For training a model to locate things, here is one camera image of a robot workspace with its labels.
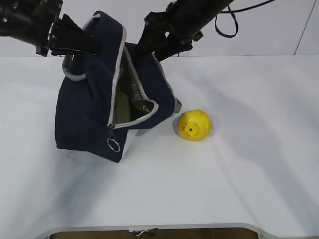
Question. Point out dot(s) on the yellow lemon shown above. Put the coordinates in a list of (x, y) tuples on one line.
[(194, 125)]

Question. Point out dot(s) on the green lidded glass container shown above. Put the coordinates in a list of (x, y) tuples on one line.
[(125, 111)]

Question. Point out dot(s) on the navy blue lunch bag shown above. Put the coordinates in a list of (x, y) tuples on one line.
[(85, 110)]

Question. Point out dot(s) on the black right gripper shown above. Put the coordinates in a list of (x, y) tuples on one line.
[(176, 27)]

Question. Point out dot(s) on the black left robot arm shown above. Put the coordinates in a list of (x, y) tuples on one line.
[(38, 22)]

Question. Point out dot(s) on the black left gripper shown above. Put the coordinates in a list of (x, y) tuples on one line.
[(30, 21)]

